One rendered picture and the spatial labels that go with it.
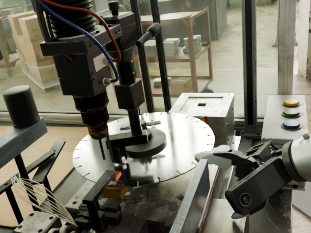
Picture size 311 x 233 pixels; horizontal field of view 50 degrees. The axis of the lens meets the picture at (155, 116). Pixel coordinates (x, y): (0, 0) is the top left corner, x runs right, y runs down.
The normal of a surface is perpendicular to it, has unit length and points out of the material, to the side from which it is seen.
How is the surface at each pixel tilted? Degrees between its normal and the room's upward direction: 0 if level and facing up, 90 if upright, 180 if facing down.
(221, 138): 90
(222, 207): 0
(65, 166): 0
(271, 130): 0
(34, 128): 90
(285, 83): 90
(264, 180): 60
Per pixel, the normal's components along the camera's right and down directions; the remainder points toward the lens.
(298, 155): -0.81, -0.13
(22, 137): 0.93, 0.03
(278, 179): 0.17, -0.13
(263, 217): -0.14, -0.90
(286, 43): -0.34, 0.43
